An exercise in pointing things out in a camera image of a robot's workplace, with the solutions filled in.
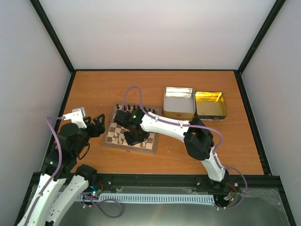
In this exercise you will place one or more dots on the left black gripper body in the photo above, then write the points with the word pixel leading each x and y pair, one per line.
pixel 93 134

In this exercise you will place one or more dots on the gold tin lid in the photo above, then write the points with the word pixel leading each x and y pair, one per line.
pixel 210 106

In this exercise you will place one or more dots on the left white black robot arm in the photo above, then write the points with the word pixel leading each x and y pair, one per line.
pixel 46 209

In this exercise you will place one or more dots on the light blue cable duct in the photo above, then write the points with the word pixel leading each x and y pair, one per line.
pixel 155 198

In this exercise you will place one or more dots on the wooden chess board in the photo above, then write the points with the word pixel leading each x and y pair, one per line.
pixel 118 137

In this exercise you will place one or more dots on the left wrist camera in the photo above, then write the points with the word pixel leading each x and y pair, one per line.
pixel 80 110

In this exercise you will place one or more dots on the silver open tin box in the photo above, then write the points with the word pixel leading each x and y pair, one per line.
pixel 179 102

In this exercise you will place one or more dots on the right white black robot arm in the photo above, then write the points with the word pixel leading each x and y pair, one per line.
pixel 197 138

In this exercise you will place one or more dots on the black frame rail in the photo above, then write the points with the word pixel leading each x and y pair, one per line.
pixel 198 183

